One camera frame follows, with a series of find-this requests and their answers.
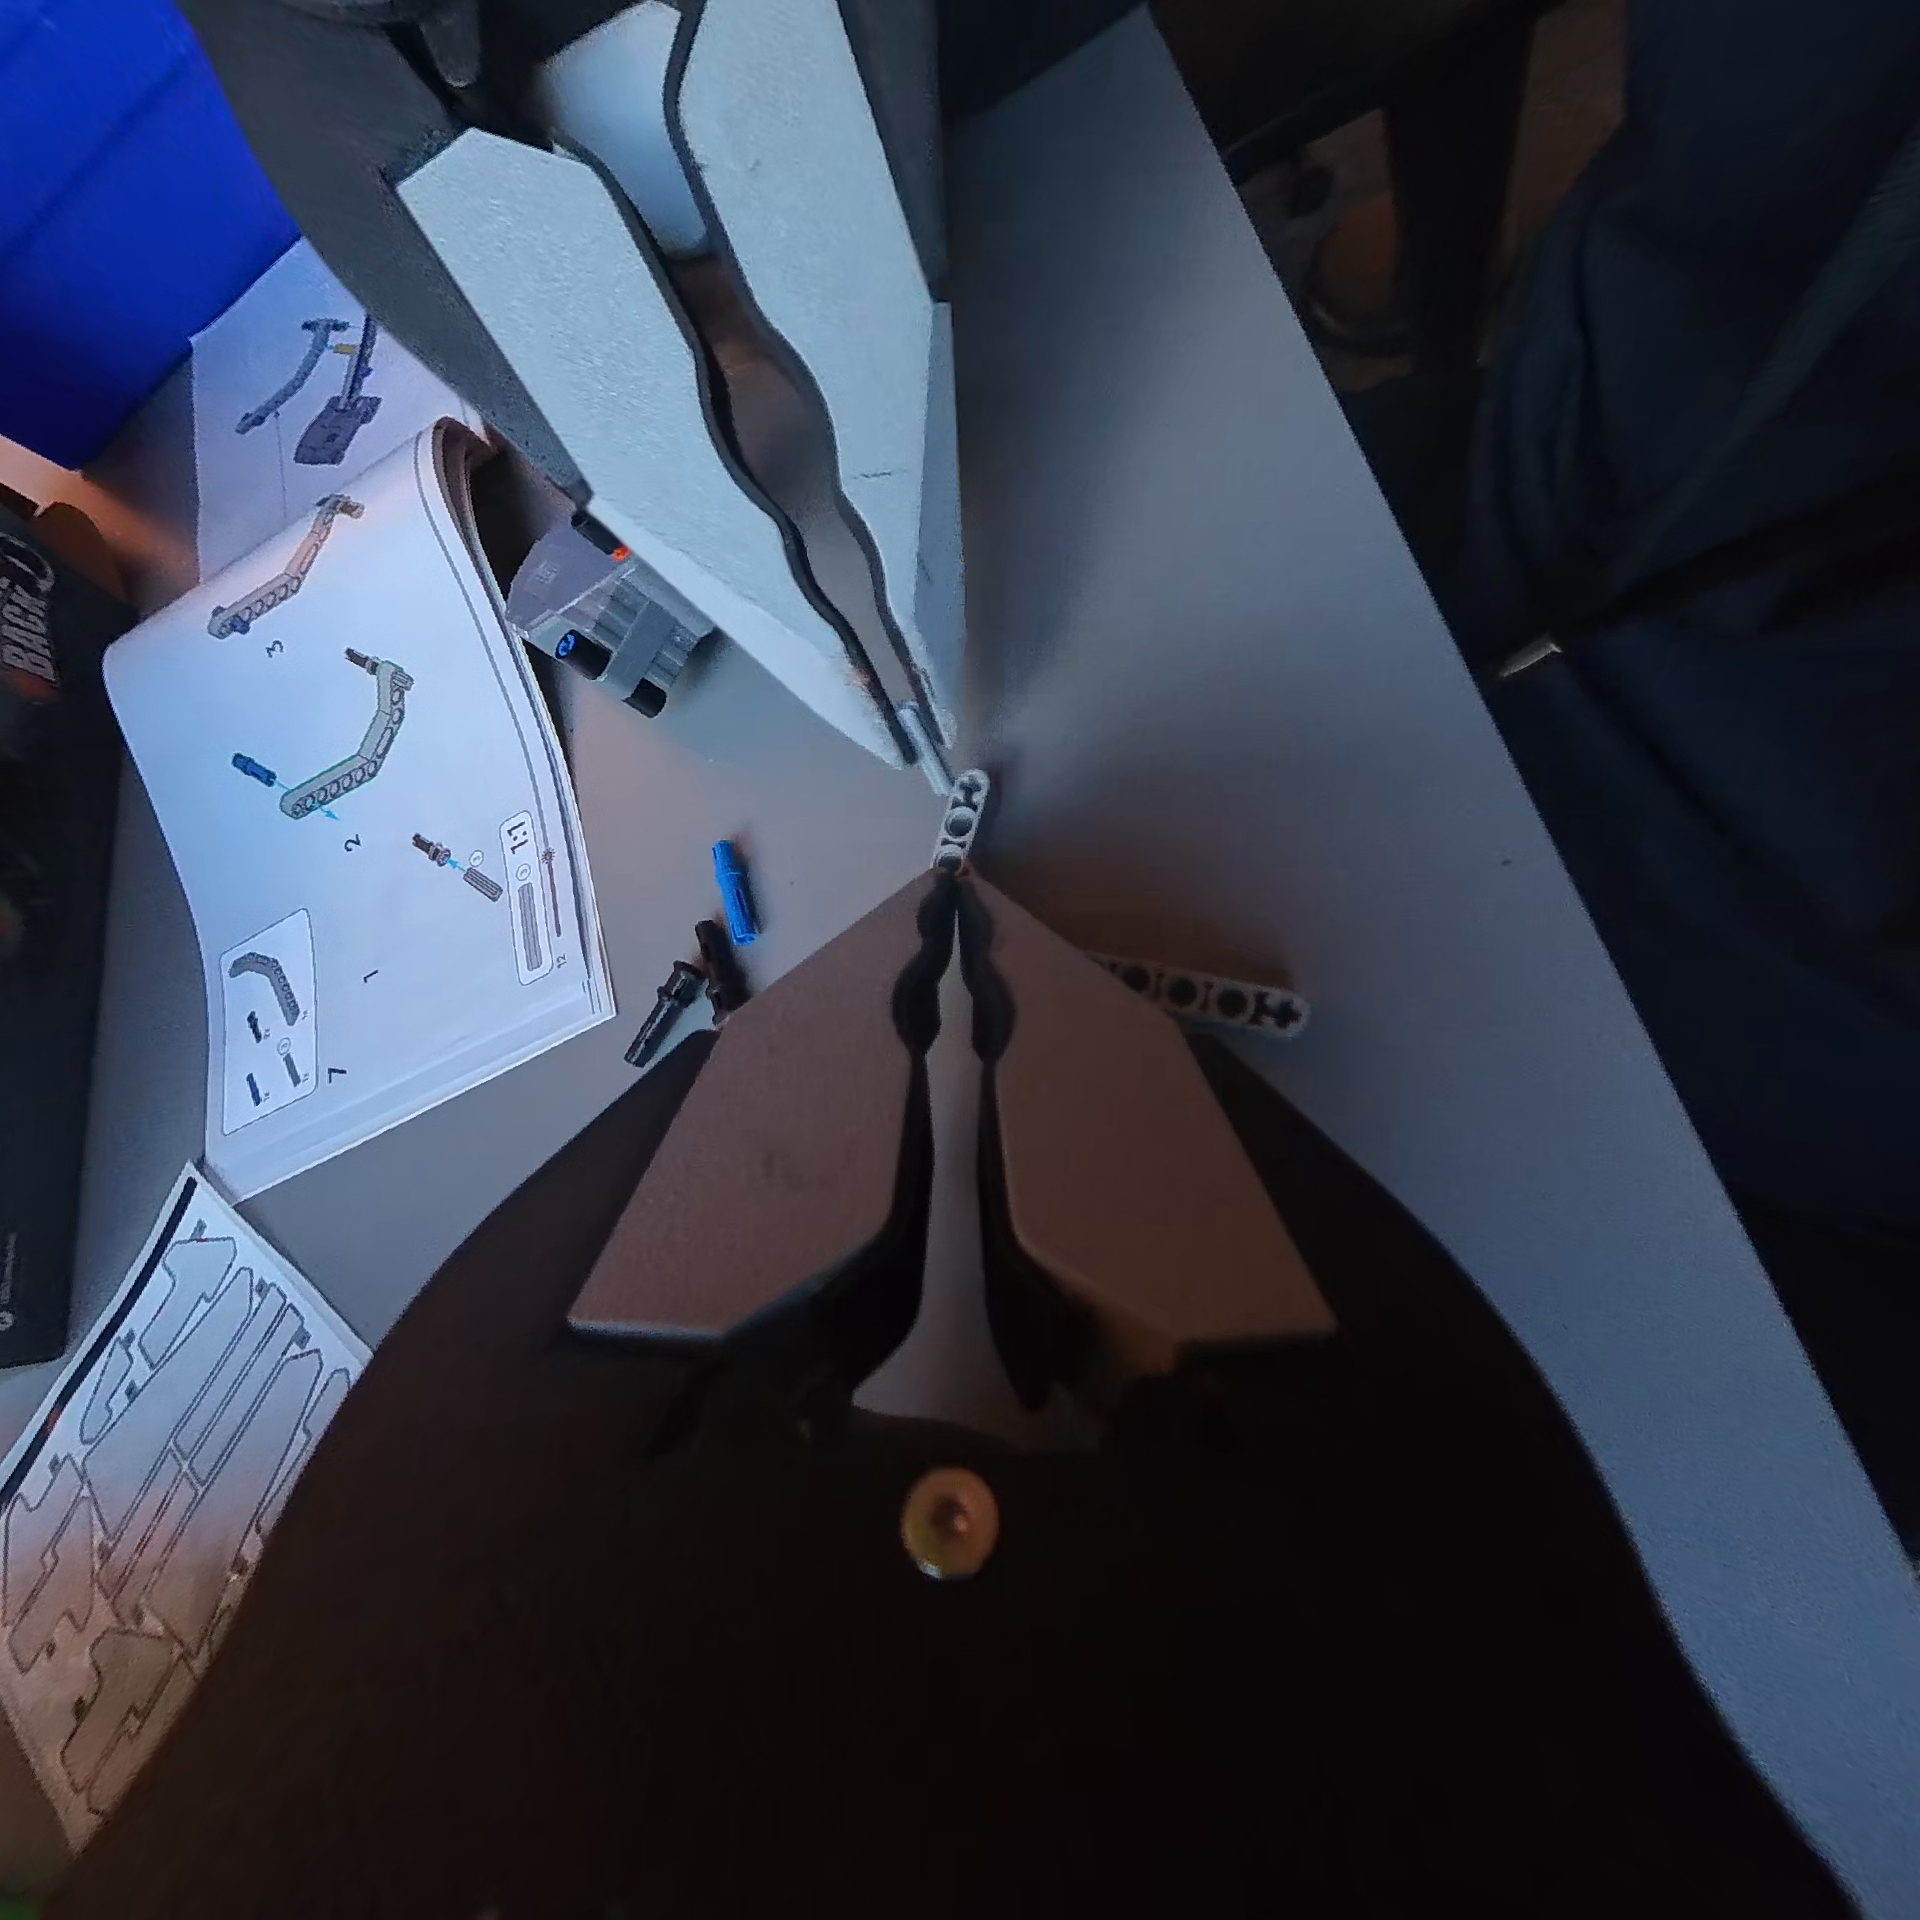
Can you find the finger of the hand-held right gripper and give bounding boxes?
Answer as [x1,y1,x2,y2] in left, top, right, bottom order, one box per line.
[680,0,964,750]
[394,127,922,774]

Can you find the black lego set box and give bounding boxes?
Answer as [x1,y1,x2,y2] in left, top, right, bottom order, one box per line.
[0,480,140,1369]

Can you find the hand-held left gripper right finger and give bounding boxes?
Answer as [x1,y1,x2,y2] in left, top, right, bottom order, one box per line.
[959,872,1340,1401]

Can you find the grey bent lego liftarm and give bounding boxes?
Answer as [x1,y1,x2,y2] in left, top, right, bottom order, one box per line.
[928,769,1311,1040]

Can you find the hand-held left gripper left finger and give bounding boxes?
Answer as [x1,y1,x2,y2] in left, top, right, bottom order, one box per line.
[567,866,964,1401]

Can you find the lego sticker sheet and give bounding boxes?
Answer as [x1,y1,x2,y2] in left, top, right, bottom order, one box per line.
[0,1162,375,1857]

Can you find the lego instruction booklet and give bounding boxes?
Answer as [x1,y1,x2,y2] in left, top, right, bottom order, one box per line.
[103,276,620,1206]

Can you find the grey lego pull-back motor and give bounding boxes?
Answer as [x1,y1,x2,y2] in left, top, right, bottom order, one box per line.
[504,511,712,724]

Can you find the person's dark blue trousers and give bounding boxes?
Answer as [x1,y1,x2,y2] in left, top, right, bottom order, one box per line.
[1463,0,1920,1234]

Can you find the blue plastic box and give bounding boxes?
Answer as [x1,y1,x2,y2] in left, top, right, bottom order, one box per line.
[0,0,303,471]

